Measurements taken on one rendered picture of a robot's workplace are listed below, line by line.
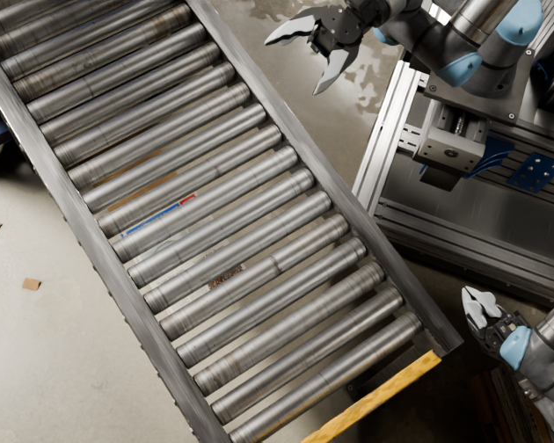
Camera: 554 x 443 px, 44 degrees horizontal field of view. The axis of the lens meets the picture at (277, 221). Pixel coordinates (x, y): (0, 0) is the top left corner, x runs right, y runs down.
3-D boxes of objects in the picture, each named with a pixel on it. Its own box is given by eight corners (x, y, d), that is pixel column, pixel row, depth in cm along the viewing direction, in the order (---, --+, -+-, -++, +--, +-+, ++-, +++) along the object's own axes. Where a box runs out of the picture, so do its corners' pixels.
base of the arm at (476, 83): (459, 35, 167) (473, 8, 158) (519, 55, 166) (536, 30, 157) (443, 84, 161) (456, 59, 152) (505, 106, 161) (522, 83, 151)
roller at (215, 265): (329, 205, 156) (339, 207, 152) (146, 315, 144) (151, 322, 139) (320, 185, 155) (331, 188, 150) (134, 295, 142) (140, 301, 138)
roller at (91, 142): (240, 82, 165) (241, 70, 161) (61, 175, 153) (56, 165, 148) (229, 67, 167) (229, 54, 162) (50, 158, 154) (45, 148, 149)
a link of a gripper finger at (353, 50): (346, 81, 113) (362, 37, 115) (349, 76, 111) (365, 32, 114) (320, 69, 112) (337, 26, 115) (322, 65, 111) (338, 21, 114)
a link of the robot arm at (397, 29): (404, 66, 133) (419, 31, 123) (361, 30, 136) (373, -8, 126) (430, 44, 136) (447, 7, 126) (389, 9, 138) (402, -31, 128)
